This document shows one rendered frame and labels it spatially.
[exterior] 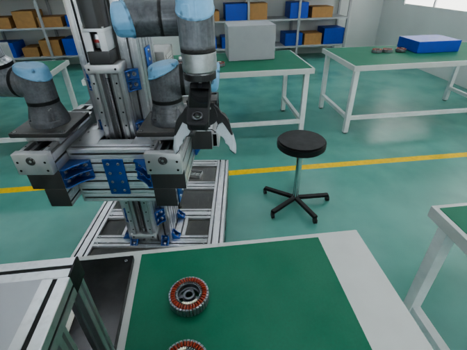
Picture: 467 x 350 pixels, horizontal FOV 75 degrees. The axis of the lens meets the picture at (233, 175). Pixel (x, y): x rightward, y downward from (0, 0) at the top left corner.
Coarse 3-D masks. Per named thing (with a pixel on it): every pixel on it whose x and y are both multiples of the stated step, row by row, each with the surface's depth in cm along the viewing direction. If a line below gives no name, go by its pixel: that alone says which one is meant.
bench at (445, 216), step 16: (432, 208) 121; (448, 208) 120; (464, 208) 119; (448, 224) 113; (464, 224) 112; (432, 240) 127; (448, 240) 121; (464, 240) 107; (432, 256) 128; (432, 272) 132; (416, 288) 140; (416, 304) 144; (416, 320) 142; (432, 336) 133
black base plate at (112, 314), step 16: (128, 256) 100; (96, 272) 95; (112, 272) 94; (128, 272) 94; (96, 288) 90; (112, 288) 90; (128, 288) 91; (96, 304) 85; (112, 304) 85; (112, 320) 81; (80, 336) 78; (112, 336) 78
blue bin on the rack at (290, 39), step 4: (284, 32) 631; (288, 32) 630; (292, 32) 629; (296, 32) 628; (300, 32) 627; (280, 36) 656; (284, 36) 625; (288, 36) 620; (292, 36) 621; (300, 36) 623; (280, 40) 658; (284, 40) 627; (288, 40) 625; (292, 40) 625; (300, 40) 627; (284, 44) 630; (288, 44) 629; (292, 44) 630; (300, 44) 632
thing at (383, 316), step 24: (264, 240) 107; (336, 240) 107; (360, 240) 107; (336, 264) 98; (360, 264) 98; (360, 288) 90; (384, 288) 90; (360, 312) 84; (384, 312) 84; (408, 312) 84; (120, 336) 80; (384, 336) 78; (408, 336) 78
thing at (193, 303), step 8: (184, 280) 89; (192, 280) 90; (200, 280) 89; (176, 288) 87; (184, 288) 89; (192, 288) 90; (200, 288) 87; (168, 296) 86; (176, 296) 85; (184, 296) 86; (192, 296) 86; (200, 296) 85; (208, 296) 87; (176, 304) 83; (184, 304) 83; (192, 304) 83; (200, 304) 83; (176, 312) 84; (184, 312) 82; (192, 312) 84
